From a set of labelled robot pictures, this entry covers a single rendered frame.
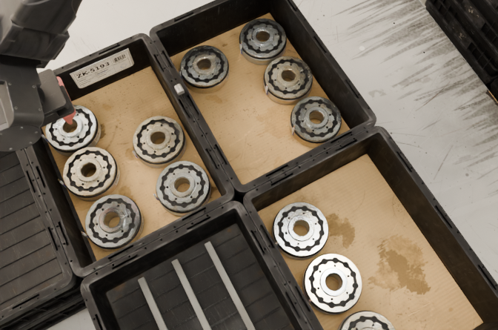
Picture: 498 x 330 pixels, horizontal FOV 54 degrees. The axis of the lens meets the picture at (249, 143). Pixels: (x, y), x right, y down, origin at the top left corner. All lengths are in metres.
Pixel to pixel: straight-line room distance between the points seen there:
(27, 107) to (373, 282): 0.66
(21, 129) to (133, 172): 0.43
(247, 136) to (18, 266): 0.50
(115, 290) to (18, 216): 0.24
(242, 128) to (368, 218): 0.31
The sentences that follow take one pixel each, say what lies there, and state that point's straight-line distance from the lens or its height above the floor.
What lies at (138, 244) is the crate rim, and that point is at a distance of 0.86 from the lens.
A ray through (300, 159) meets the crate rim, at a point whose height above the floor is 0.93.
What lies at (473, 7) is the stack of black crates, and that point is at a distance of 1.86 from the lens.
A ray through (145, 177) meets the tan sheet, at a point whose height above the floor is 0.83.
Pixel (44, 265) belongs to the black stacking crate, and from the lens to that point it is 1.01.
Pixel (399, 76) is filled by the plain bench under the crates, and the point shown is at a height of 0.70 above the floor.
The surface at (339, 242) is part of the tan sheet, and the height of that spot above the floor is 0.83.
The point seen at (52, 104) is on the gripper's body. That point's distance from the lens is 0.72.
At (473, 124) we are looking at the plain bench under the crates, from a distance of 1.28.
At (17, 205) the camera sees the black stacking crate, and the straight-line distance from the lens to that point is 1.06.
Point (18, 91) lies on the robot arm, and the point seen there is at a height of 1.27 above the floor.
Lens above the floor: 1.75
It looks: 67 degrees down
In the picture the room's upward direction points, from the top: straight up
